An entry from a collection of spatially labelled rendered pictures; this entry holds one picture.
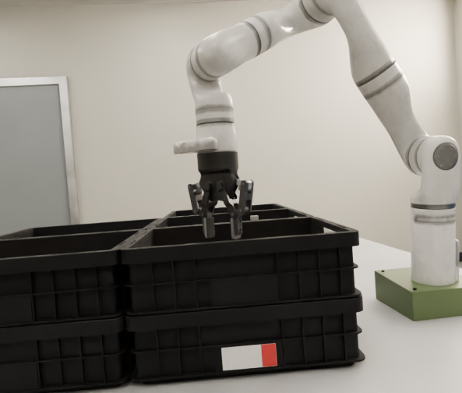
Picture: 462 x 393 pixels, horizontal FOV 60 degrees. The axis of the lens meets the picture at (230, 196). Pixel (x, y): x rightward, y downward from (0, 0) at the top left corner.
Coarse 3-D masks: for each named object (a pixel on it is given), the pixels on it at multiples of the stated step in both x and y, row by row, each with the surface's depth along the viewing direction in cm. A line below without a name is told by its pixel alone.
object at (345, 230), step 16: (224, 224) 94; (336, 224) 78; (240, 240) 66; (256, 240) 66; (272, 240) 66; (288, 240) 66; (304, 240) 66; (320, 240) 66; (336, 240) 66; (352, 240) 66; (128, 256) 65; (144, 256) 65; (160, 256) 65; (176, 256) 65; (192, 256) 65; (208, 256) 65; (224, 256) 65
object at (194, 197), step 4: (192, 184) 77; (188, 188) 77; (192, 188) 76; (192, 192) 77; (192, 196) 77; (196, 196) 77; (200, 196) 78; (192, 200) 77; (196, 200) 77; (200, 200) 78; (192, 204) 77; (196, 204) 76; (200, 204) 78; (192, 208) 77; (196, 208) 76; (196, 212) 76
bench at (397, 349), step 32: (384, 256) 154; (384, 320) 88; (448, 320) 85; (384, 352) 73; (416, 352) 72; (448, 352) 71; (128, 384) 68; (160, 384) 67; (192, 384) 66; (224, 384) 65; (256, 384) 65; (288, 384) 64; (320, 384) 63; (352, 384) 62; (384, 384) 62; (416, 384) 61; (448, 384) 60
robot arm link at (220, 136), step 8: (200, 128) 71; (208, 128) 70; (216, 128) 70; (224, 128) 71; (232, 128) 72; (200, 136) 71; (208, 136) 70; (216, 136) 70; (224, 136) 70; (232, 136) 72; (176, 144) 70; (184, 144) 69; (192, 144) 68; (200, 144) 67; (208, 144) 66; (216, 144) 66; (224, 144) 70; (232, 144) 72; (176, 152) 70; (184, 152) 69; (192, 152) 70; (200, 152) 72; (208, 152) 71
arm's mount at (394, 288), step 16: (384, 272) 101; (400, 272) 100; (384, 288) 98; (400, 288) 91; (416, 288) 88; (432, 288) 88; (448, 288) 88; (400, 304) 91; (416, 304) 86; (432, 304) 87; (448, 304) 87; (416, 320) 86
